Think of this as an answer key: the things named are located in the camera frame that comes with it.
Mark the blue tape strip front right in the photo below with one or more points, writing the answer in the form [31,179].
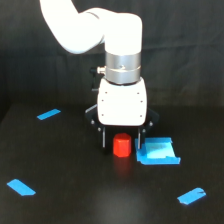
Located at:
[192,196]

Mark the blue taped square marker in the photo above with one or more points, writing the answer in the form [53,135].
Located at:
[156,151]

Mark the red hexagonal block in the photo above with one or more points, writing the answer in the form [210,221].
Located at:
[122,145]

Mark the blue tape strip back left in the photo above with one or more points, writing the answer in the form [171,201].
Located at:
[48,114]

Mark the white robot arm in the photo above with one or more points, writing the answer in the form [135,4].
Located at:
[119,33]

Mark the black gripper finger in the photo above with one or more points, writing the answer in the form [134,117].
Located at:
[104,141]
[141,137]

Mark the blue tape strip front left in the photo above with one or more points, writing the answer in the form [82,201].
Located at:
[21,188]

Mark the blue tape strip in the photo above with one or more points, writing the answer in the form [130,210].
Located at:
[21,188]
[192,196]
[48,114]

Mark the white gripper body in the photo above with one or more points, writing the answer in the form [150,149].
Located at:
[121,105]

